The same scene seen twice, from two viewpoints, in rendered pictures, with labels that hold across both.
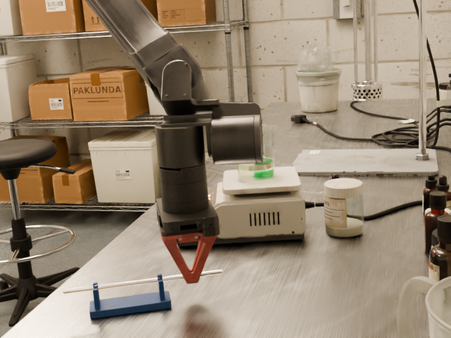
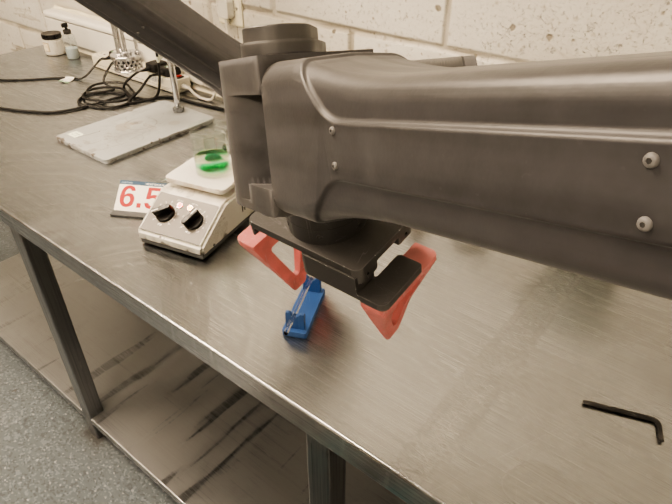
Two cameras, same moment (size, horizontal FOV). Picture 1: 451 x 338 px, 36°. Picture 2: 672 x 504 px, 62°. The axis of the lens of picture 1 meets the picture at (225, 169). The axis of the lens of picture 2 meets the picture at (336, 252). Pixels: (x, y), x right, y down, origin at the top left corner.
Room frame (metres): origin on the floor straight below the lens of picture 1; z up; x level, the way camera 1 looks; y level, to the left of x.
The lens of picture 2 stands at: (0.52, 0.66, 1.28)
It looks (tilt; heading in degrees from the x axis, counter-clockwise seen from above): 35 degrees down; 293
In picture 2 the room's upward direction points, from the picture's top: straight up
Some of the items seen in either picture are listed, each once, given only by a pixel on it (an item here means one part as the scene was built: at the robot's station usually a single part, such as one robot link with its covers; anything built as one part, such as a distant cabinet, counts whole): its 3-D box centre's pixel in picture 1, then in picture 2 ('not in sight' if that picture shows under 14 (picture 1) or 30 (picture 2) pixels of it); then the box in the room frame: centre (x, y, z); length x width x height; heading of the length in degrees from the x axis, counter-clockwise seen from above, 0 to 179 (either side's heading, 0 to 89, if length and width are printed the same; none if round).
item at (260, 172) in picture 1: (255, 155); (212, 150); (1.05, -0.05, 0.88); 0.07 x 0.06 x 0.08; 171
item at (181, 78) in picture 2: not in sight; (138, 69); (1.68, -0.61, 0.77); 0.40 x 0.06 x 0.04; 164
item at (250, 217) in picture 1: (245, 206); (208, 200); (1.06, -0.03, 0.79); 0.22 x 0.13 x 0.08; 88
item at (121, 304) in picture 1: (129, 294); (304, 303); (0.80, 0.13, 0.77); 0.10 x 0.03 x 0.04; 99
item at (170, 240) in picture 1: (188, 244); not in sight; (0.82, 0.05, 0.82); 0.07 x 0.07 x 0.09; 9
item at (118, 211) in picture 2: not in sight; (139, 199); (1.19, -0.01, 0.77); 0.09 x 0.06 x 0.04; 14
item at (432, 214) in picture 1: (437, 223); not in sight; (0.90, -0.29, 0.79); 0.04 x 0.04 x 0.09
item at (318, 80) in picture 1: (318, 76); not in sight; (2.14, -0.31, 0.86); 0.14 x 0.14 x 0.21
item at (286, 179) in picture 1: (260, 180); (213, 171); (1.05, -0.05, 0.83); 0.12 x 0.12 x 0.01; 88
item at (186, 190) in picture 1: (184, 192); not in sight; (0.81, 0.05, 0.89); 0.10 x 0.07 x 0.07; 9
